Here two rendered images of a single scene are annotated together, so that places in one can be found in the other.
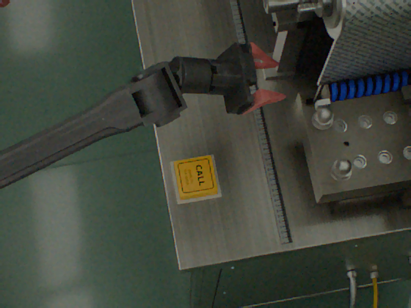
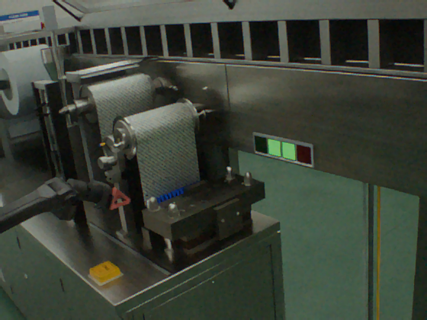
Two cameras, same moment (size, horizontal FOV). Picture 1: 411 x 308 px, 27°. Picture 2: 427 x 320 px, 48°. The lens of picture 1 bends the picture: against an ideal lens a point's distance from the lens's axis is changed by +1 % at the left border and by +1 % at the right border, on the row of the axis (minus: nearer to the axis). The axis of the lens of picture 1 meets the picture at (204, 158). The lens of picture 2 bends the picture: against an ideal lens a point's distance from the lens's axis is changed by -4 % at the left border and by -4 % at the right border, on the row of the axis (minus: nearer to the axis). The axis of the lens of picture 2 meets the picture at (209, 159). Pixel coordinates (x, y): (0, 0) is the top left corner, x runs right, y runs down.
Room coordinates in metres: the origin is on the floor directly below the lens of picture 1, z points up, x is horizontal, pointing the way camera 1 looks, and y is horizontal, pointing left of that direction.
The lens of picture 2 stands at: (-0.90, 0.19, 1.67)
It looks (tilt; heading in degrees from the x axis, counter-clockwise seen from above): 19 degrees down; 337
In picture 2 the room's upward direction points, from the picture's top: 7 degrees counter-clockwise
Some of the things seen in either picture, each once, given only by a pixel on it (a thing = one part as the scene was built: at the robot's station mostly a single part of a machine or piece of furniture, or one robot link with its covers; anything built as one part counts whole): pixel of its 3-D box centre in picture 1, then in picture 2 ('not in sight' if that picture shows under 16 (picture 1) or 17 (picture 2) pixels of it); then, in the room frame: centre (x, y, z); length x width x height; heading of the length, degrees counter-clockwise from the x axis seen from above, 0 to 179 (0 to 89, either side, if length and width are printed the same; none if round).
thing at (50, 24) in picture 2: not in sight; (47, 18); (1.18, -0.06, 1.66); 0.07 x 0.07 x 0.10; 83
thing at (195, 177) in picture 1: (195, 177); (104, 272); (0.42, 0.01, 0.91); 0.07 x 0.07 x 0.02; 14
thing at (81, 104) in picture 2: not in sight; (81, 106); (0.87, -0.09, 1.33); 0.06 x 0.06 x 0.06; 14
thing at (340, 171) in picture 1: (343, 167); (173, 209); (0.42, -0.23, 1.05); 0.04 x 0.04 x 0.04
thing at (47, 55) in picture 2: not in sight; (56, 53); (1.36, -0.10, 1.50); 0.14 x 0.14 x 0.06
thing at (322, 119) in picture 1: (324, 115); (153, 203); (0.51, -0.20, 1.05); 0.04 x 0.04 x 0.04
